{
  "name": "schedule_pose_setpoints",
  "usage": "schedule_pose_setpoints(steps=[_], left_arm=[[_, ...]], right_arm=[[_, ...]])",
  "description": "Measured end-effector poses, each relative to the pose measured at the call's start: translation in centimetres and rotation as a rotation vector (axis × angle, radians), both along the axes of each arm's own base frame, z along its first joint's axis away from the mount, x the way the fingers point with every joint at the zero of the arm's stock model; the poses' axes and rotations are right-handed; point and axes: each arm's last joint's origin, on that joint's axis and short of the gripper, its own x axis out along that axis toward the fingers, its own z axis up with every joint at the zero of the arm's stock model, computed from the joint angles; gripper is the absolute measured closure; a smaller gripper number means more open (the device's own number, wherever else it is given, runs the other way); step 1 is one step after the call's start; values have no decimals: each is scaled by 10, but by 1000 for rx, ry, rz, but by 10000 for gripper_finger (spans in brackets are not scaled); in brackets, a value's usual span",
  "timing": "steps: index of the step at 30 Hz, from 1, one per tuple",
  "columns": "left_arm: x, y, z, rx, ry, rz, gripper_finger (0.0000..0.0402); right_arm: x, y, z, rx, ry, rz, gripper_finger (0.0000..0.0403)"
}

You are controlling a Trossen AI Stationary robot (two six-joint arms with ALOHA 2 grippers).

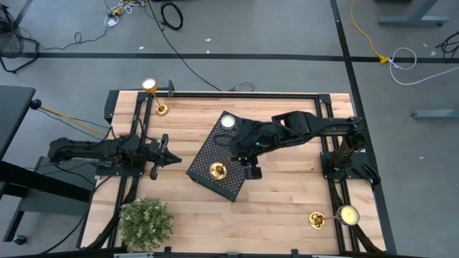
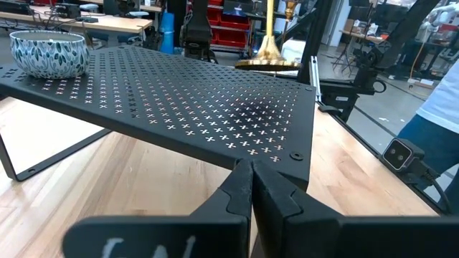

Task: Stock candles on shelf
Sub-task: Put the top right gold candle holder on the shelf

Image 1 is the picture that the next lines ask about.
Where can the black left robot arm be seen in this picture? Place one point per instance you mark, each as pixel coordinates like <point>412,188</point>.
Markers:
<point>89,150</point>

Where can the cream wax tin candle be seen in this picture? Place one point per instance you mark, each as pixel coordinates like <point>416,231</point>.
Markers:
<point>348,215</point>

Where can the yellow pole with black knob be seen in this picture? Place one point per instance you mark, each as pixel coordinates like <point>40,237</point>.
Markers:
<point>71,120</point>

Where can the black perforated metal shelf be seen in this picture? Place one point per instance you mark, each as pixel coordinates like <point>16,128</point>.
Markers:
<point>211,154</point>

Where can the black table clamp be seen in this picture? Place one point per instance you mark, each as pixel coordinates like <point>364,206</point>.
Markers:
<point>170,87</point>

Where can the black floor fan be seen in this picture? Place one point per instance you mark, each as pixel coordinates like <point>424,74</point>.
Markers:
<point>10,39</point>

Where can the white power adapter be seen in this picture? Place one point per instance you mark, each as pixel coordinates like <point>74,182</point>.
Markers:
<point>112,22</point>

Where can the black caster wheel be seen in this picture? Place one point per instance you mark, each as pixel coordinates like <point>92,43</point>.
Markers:
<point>19,239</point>

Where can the white wax tin candle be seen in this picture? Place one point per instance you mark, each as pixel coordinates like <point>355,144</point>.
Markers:
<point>228,122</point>

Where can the black desk top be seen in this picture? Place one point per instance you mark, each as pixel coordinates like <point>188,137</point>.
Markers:
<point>14,114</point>

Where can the black desk beam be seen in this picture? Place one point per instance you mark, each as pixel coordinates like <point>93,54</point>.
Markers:
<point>43,181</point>

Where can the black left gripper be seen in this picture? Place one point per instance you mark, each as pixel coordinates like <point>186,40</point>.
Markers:
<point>157,156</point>

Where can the gold goblet candle holder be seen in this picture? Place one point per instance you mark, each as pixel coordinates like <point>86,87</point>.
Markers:
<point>149,85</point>

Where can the black aluminium table frame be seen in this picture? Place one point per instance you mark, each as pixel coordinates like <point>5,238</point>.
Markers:
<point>251,95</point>

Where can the tall gold candlestick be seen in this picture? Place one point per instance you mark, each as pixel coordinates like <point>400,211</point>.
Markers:
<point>317,220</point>
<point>218,171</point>

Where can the grey desk foot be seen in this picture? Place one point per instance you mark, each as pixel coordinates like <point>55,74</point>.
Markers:
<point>412,19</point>
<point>435,114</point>

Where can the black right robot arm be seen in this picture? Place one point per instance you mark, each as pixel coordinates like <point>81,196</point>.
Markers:
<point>305,125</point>

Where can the green potted plant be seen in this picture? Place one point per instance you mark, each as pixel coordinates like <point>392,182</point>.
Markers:
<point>145,224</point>

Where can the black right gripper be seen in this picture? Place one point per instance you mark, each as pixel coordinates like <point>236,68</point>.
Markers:
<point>251,156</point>

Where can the grey stand base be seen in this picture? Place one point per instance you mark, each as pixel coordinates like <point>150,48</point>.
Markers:
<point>57,206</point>

